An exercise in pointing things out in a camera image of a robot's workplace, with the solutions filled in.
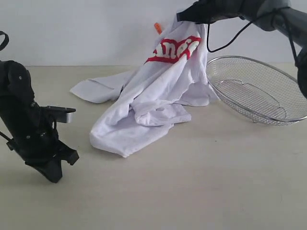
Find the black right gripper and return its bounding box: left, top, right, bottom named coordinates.
left=176, top=0, right=216, bottom=24

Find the white t-shirt red print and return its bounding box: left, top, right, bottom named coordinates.
left=71, top=20, right=218, bottom=158

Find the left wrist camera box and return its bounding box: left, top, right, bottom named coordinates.
left=44, top=106, right=76, bottom=123

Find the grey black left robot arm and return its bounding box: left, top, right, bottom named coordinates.
left=0, top=61, right=79, bottom=183

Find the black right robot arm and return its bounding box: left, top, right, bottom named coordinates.
left=176, top=0, right=307, bottom=96

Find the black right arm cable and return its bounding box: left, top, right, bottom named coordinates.
left=206, top=7, right=300, bottom=68

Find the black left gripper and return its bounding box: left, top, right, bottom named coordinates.
left=0, top=100, right=79, bottom=184

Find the metal wire mesh basket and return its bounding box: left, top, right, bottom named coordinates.
left=206, top=56, right=307, bottom=126

